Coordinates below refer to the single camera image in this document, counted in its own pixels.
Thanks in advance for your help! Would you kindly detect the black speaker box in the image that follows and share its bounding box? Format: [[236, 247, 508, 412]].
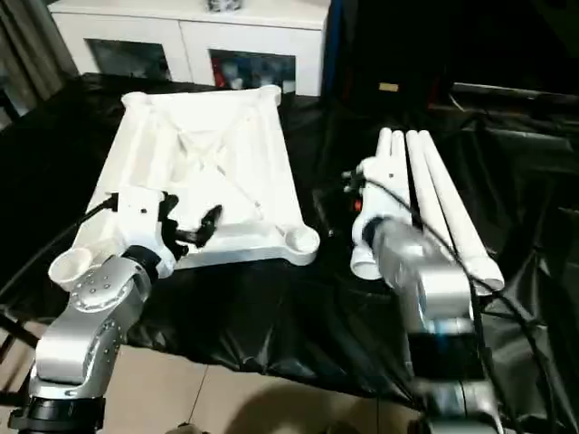
[[325, 0, 454, 121]]

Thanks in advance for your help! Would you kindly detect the white upturned plastic table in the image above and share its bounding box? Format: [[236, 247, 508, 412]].
[[48, 84, 321, 291]]

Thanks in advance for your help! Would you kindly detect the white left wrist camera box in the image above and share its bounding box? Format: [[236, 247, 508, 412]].
[[114, 188, 178, 278]]

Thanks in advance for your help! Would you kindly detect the black glossy mat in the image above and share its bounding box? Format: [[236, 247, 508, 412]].
[[0, 71, 579, 400]]

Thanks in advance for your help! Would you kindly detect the white plastic table leg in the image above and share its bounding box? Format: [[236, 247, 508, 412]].
[[419, 129, 507, 296], [405, 129, 495, 295], [350, 127, 394, 280], [390, 129, 420, 218]]

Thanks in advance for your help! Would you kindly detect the black glossy tv stand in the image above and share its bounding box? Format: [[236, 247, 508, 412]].
[[451, 80, 579, 137]]

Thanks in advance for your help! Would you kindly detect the white glass-door cabinet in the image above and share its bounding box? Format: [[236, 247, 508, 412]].
[[49, 0, 329, 99]]

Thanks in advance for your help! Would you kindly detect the grey curtain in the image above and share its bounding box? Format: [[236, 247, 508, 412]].
[[0, 0, 76, 123]]

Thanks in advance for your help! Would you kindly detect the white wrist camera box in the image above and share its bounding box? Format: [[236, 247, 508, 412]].
[[114, 188, 178, 278], [352, 156, 411, 255]]

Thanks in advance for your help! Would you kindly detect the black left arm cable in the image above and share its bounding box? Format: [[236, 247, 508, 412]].
[[0, 196, 119, 295]]

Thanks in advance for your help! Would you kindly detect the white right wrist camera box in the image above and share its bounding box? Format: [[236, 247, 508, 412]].
[[352, 156, 411, 255]]

